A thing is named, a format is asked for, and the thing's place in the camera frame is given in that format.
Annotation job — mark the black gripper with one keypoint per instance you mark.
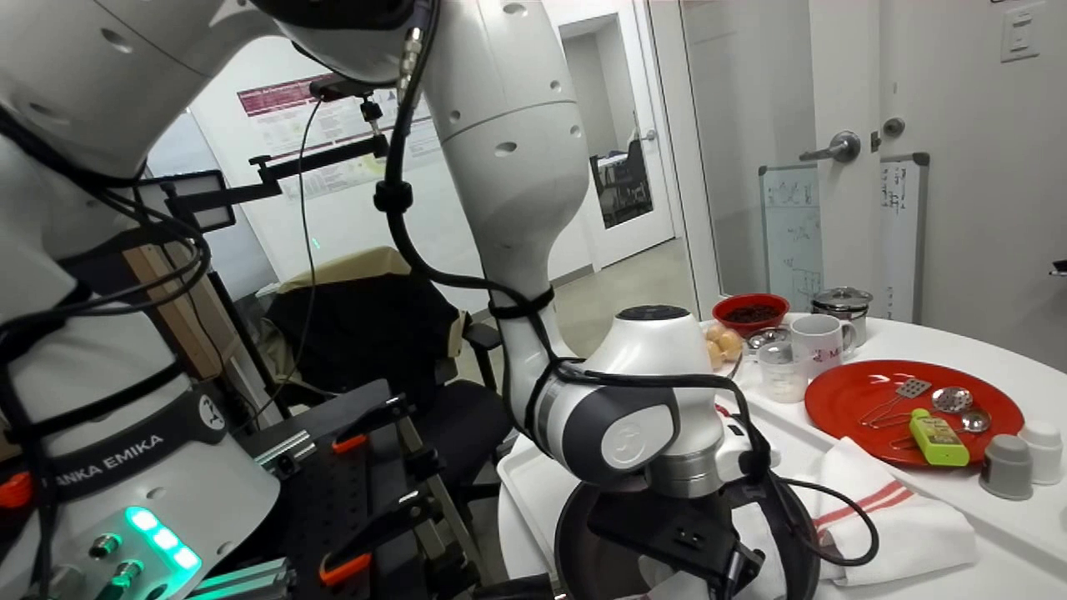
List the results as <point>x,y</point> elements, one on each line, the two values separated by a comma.
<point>744,544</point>

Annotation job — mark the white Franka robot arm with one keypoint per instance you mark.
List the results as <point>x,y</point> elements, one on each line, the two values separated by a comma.
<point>510,144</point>

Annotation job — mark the dark nonstick frying pan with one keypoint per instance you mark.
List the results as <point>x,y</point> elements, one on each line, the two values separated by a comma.
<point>571,555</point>

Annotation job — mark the clear plastic cup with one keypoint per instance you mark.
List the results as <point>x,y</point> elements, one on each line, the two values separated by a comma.
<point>783,383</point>

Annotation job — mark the red round plate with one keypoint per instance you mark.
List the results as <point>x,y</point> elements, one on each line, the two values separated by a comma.
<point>854,418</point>

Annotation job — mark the white mug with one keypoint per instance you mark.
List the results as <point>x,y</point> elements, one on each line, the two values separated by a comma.
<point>820,342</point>

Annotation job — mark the green rectangular block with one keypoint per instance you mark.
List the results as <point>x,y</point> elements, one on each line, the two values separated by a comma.
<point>939,437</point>

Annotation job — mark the white plastic tray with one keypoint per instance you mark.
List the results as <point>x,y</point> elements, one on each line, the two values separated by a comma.
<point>531,479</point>

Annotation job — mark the grey rectangular metal piece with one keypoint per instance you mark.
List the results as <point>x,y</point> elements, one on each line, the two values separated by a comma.
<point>910,389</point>

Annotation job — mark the red bowl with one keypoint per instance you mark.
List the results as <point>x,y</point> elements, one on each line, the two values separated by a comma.
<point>753,314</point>

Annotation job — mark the round metal measuring spoon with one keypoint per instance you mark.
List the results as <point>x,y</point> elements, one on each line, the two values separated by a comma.
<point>956,402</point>

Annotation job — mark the small round metal piece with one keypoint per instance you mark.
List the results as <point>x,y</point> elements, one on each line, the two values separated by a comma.
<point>974,423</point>

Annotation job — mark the steel jar with lid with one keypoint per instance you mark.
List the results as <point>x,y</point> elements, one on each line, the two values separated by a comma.
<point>840,303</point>

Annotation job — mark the grey shaker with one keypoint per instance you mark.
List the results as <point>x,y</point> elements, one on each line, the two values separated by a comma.
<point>1009,467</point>

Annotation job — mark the small standing whiteboard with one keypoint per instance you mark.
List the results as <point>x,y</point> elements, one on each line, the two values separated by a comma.
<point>790,234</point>

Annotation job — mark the white shaker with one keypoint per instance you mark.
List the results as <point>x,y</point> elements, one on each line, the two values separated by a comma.
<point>1048,455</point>

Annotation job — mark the white paper notice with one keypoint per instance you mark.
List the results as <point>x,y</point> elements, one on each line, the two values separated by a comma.
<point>903,223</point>

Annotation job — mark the black office chair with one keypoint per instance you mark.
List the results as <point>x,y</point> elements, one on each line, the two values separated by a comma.
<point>368,335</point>

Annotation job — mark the silver deadbolt knob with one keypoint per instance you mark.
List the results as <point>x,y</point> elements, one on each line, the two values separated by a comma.
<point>889,131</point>

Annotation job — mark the black work table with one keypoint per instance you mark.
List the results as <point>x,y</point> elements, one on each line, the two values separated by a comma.
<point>302,513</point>

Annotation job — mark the cream jacket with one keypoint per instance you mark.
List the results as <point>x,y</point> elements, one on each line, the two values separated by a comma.
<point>368,269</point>

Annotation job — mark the white door with dark window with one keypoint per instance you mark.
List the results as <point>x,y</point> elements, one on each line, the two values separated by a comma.
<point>623,79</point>

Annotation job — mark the brown wooden board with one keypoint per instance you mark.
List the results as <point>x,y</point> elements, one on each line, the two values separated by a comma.
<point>169,312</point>

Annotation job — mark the paper poster with pink header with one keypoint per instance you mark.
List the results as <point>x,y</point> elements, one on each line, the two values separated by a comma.
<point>270,97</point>

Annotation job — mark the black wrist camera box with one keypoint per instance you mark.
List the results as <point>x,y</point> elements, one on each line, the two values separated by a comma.
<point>655,537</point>

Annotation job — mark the white light switch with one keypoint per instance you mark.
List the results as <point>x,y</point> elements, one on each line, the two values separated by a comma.
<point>1019,35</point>

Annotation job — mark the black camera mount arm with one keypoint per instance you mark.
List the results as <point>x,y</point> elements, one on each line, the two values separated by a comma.
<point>202,203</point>

